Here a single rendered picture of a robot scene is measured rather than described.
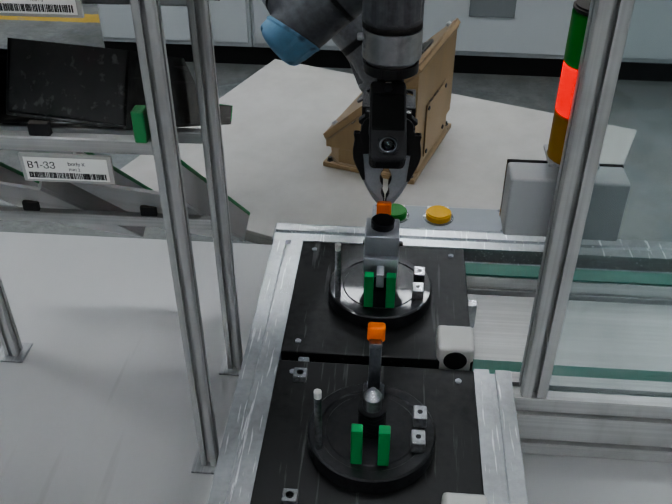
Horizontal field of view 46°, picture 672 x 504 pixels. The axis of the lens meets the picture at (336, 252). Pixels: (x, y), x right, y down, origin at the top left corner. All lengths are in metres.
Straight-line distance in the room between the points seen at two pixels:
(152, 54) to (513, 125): 1.20
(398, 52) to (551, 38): 3.21
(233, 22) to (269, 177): 2.69
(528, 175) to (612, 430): 0.36
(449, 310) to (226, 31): 3.30
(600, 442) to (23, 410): 0.75
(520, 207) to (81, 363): 0.67
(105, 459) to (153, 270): 0.39
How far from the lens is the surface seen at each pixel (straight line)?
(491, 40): 4.15
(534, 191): 0.84
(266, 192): 1.52
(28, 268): 1.41
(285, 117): 1.79
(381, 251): 1.01
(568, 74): 0.79
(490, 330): 1.13
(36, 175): 0.80
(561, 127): 0.81
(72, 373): 1.19
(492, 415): 0.96
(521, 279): 1.19
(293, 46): 1.08
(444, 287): 1.11
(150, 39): 0.70
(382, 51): 0.99
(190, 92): 0.92
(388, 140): 0.97
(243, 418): 0.94
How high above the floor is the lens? 1.65
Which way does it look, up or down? 36 degrees down
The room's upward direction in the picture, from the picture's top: straight up
